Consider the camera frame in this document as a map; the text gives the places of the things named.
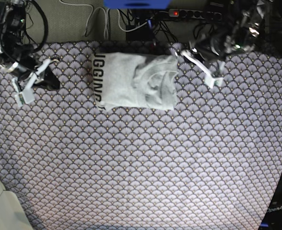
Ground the black power strip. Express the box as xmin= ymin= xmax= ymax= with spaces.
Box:
xmin=168 ymin=9 xmax=223 ymax=21

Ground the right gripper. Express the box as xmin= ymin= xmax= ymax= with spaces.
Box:
xmin=1 ymin=54 xmax=60 ymax=91

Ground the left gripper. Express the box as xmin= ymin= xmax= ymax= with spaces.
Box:
xmin=189 ymin=39 xmax=237 ymax=64

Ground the black power adapter box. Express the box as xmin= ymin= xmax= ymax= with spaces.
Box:
xmin=126 ymin=25 xmax=153 ymax=42

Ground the fan-patterned grey tablecloth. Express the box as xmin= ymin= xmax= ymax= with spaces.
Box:
xmin=0 ymin=41 xmax=282 ymax=230

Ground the light grey T-shirt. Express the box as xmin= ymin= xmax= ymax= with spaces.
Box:
xmin=91 ymin=52 xmax=178 ymax=111

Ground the white cable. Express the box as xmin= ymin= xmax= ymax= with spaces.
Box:
xmin=59 ymin=0 xmax=147 ymax=39

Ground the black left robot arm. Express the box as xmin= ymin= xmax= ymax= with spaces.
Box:
xmin=189 ymin=0 xmax=273 ymax=63

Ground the blue mount plate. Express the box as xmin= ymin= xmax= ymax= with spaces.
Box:
xmin=104 ymin=0 xmax=171 ymax=9

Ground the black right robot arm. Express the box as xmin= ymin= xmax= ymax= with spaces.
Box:
xmin=0 ymin=0 xmax=60 ymax=91

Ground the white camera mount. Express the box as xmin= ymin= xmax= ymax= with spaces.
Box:
xmin=174 ymin=50 xmax=226 ymax=89
xmin=12 ymin=59 xmax=59 ymax=107

